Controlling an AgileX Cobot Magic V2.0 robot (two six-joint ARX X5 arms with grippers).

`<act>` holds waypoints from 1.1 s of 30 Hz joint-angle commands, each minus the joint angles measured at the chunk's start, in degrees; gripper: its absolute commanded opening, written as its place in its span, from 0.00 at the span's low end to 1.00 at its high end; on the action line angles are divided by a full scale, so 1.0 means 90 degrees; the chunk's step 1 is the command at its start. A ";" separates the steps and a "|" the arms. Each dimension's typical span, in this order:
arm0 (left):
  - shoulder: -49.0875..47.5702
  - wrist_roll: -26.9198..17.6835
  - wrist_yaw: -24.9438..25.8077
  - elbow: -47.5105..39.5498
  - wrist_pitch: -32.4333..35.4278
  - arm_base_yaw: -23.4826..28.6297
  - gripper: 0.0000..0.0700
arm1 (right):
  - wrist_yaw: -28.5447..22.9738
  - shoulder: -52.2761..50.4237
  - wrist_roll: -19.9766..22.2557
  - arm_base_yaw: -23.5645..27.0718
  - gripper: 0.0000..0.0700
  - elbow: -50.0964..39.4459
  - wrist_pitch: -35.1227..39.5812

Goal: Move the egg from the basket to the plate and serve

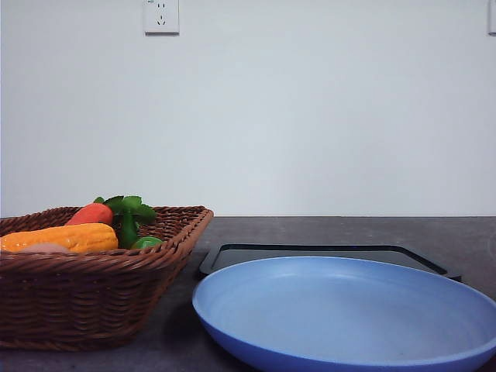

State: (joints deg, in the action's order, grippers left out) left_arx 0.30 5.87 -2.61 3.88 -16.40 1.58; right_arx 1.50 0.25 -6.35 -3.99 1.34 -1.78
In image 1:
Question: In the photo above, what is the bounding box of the blue round plate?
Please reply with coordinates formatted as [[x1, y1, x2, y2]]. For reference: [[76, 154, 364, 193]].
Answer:
[[192, 257, 496, 372]]

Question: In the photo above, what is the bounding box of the pinkish brown egg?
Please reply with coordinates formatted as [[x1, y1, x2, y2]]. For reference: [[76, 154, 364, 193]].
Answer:
[[21, 243, 70, 254]]

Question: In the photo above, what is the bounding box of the brown woven wicker basket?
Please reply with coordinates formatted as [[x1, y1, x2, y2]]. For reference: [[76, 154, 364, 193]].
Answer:
[[0, 205, 214, 350]]

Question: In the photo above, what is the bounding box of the black rectangular tray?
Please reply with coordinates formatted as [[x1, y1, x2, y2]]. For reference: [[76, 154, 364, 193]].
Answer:
[[198, 243, 462, 283]]

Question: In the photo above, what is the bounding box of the green toy pepper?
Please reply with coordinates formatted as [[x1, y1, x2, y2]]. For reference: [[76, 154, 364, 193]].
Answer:
[[133, 236, 164, 249]]

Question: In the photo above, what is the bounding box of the green toy leafy vegetable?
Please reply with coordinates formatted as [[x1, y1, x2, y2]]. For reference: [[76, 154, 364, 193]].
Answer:
[[103, 196, 157, 249]]

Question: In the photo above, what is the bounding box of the orange toy carrot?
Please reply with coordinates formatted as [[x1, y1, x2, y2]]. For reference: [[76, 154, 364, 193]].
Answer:
[[66, 197, 113, 226]]

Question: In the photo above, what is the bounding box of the yellow toy corn cob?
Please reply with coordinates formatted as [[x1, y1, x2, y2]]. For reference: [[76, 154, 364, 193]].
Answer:
[[1, 223, 118, 253]]

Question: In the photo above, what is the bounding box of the white wall power outlet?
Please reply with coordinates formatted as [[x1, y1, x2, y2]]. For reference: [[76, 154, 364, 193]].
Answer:
[[143, 0, 180, 37]]

